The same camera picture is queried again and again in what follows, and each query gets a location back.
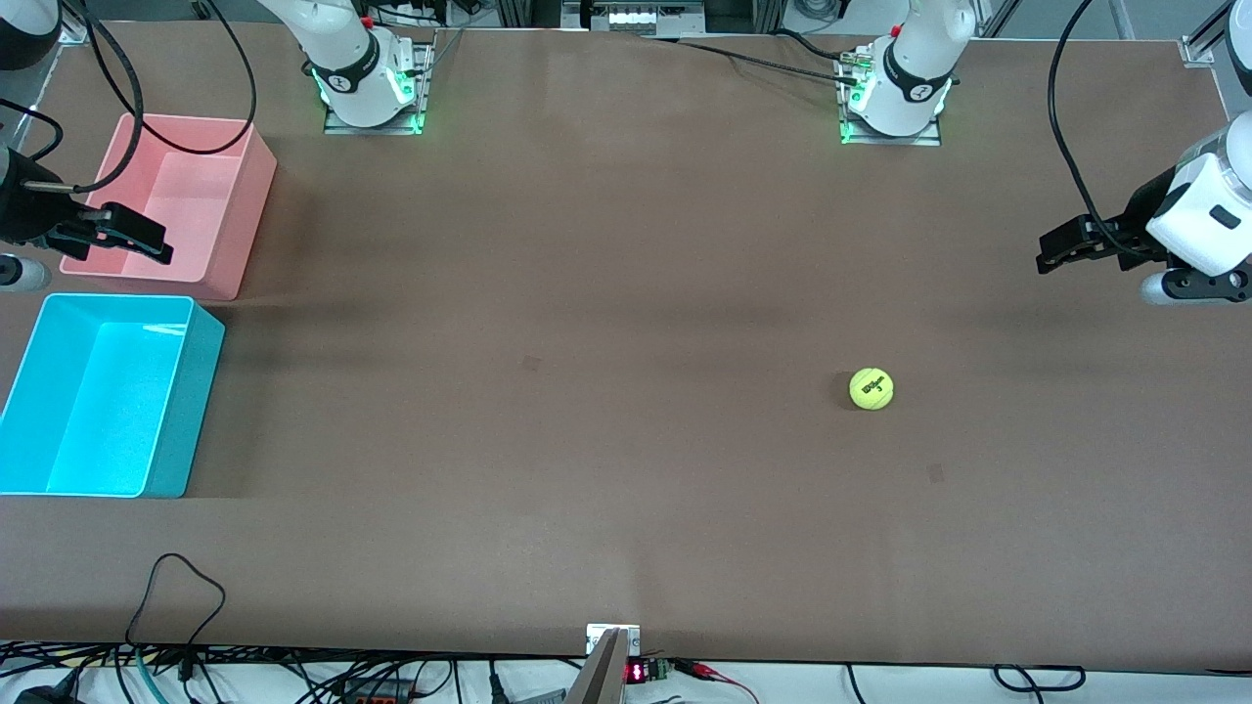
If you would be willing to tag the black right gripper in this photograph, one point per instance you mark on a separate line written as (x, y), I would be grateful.
(29, 217)

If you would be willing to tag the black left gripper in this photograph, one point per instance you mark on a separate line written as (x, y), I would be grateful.
(1134, 228)

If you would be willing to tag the yellow tennis ball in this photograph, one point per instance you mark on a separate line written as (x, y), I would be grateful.
(871, 389)

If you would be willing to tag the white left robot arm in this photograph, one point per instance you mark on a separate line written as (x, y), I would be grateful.
(910, 68)

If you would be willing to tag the pink plastic bin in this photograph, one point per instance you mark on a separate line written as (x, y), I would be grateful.
(205, 225)

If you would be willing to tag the blue plastic bin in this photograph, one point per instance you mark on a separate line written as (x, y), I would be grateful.
(108, 420)

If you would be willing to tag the black power adapter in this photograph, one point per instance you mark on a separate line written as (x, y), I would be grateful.
(39, 694)

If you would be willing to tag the grey power strip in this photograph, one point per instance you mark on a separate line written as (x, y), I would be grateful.
(631, 18)

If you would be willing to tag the red LED display board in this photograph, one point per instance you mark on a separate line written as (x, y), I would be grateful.
(638, 673)

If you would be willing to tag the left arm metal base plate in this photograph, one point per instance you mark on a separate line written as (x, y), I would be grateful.
(934, 137)

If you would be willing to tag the aluminium frame corner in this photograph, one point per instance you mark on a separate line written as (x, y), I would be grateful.
(1198, 49)
(73, 31)

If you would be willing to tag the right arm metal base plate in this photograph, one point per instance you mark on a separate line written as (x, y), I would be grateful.
(421, 108)

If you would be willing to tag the silver camera mount bracket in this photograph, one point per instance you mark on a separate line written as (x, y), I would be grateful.
(597, 638)

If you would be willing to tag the grey camera post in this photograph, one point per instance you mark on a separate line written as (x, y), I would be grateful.
(602, 680)

